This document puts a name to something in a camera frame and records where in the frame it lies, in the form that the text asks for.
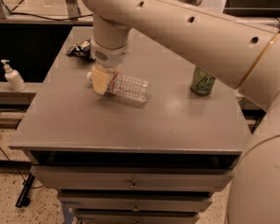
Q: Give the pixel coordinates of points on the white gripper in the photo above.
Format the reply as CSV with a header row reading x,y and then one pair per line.
x,y
108,56

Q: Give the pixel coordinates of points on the clear plastic water bottle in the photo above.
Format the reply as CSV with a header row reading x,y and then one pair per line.
x,y
130,88

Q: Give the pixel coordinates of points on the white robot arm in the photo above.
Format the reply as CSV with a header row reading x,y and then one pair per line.
x,y
244,56

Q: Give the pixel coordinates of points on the white pump dispenser bottle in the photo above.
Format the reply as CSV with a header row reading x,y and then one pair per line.
x,y
13,77

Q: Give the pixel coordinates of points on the blue chip bag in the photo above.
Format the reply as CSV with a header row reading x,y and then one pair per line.
x,y
81,49

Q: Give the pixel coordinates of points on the grey drawer cabinet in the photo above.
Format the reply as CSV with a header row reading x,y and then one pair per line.
x,y
114,161

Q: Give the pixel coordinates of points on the green soda can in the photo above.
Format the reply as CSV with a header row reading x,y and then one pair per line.
x,y
202,83

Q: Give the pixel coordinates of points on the black floor bracket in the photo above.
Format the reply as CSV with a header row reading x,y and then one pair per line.
x,y
23,199

